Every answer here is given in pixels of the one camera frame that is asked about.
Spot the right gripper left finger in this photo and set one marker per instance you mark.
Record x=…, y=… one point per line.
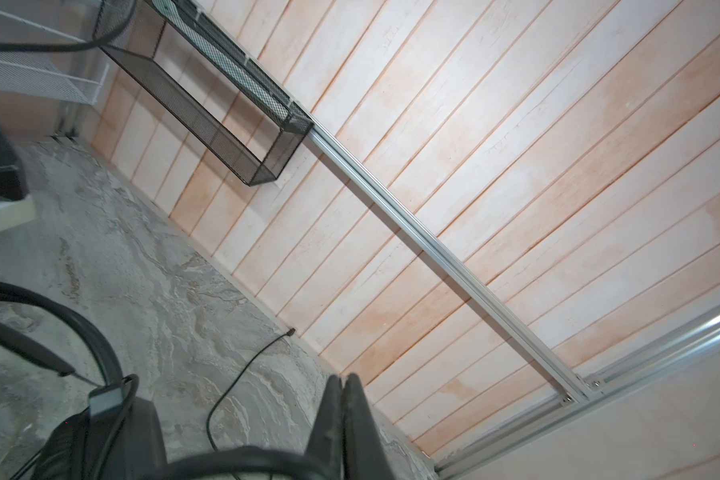
x=325, y=444

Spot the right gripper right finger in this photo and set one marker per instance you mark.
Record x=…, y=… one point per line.
x=363, y=453

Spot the black mesh wall basket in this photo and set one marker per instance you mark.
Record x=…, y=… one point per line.
x=209, y=85

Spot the white wire mesh shelf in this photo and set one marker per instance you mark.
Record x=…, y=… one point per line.
x=75, y=77

